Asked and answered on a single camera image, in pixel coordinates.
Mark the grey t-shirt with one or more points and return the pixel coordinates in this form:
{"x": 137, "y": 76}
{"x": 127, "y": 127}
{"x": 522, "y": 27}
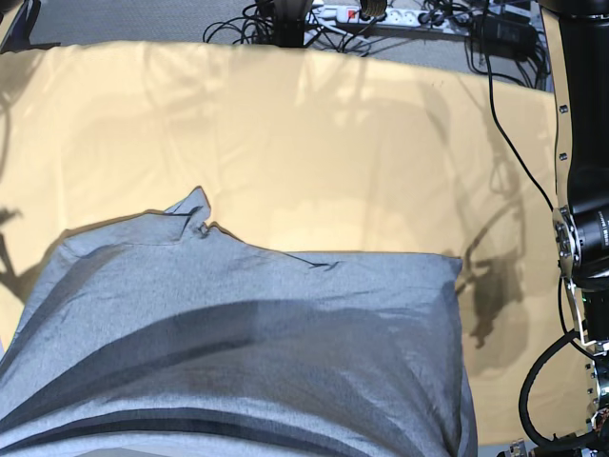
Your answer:
{"x": 161, "y": 330}

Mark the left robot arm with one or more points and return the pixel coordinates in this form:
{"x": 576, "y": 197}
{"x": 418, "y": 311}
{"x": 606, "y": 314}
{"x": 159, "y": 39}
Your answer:
{"x": 576, "y": 34}

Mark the yellow table cloth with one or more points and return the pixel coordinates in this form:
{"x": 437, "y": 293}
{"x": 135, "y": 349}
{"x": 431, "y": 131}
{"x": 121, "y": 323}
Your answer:
{"x": 298, "y": 150}

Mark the white power strip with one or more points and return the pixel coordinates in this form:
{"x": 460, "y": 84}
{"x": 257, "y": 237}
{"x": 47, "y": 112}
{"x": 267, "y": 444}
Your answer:
{"x": 345, "y": 17}

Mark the black power adapter brick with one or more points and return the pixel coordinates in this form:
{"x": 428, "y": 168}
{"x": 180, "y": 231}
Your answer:
{"x": 505, "y": 38}

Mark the black centre post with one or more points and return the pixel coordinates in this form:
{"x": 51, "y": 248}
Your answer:
{"x": 289, "y": 23}

